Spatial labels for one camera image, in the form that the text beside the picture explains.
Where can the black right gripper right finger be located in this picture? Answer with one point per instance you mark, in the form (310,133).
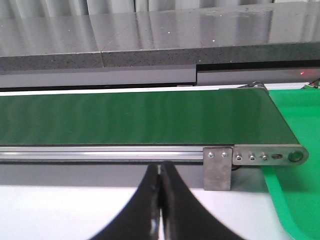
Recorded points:
(184,217)

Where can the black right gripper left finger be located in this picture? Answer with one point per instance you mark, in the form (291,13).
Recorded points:
(139,219)

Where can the green plastic tray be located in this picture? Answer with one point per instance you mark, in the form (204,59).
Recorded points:
(295,189)

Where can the green conveyor belt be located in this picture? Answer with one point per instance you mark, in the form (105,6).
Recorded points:
(206,117)

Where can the grey stone counter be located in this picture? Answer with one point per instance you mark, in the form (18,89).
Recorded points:
(201,46)

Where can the white pleated curtain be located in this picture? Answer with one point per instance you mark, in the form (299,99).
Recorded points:
(25,9)

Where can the aluminium conveyor frame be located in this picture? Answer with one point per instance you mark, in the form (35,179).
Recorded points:
(218,160)

